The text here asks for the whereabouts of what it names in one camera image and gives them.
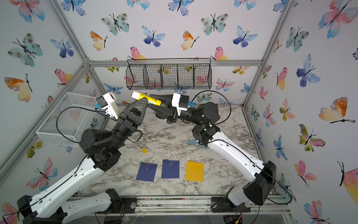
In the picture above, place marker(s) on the left navy envelope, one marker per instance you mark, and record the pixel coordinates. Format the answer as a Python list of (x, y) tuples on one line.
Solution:
[(146, 172)]

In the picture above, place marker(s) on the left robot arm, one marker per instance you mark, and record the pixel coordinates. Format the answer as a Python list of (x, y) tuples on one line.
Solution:
[(102, 153)]

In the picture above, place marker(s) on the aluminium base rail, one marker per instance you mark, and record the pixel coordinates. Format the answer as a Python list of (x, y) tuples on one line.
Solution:
[(196, 205)]

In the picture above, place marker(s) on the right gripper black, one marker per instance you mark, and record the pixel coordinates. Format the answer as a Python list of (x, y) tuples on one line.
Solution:
[(171, 117)]

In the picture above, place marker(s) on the yellow glue stick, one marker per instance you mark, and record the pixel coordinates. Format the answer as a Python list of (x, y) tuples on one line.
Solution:
[(138, 96)]

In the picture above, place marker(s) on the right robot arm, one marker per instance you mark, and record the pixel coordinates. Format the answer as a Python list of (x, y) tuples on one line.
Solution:
[(260, 176)]

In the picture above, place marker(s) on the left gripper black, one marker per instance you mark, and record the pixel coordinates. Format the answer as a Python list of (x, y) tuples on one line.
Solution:
[(123, 120)]

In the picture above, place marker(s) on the white mesh wall basket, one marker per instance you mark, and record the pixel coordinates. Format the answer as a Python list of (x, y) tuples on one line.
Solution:
[(67, 121)]

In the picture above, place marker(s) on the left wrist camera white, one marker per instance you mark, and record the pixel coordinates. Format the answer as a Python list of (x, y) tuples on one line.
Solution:
[(107, 103)]

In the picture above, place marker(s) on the black wire wall basket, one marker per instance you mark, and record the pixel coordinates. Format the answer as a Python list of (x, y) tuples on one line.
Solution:
[(169, 74)]

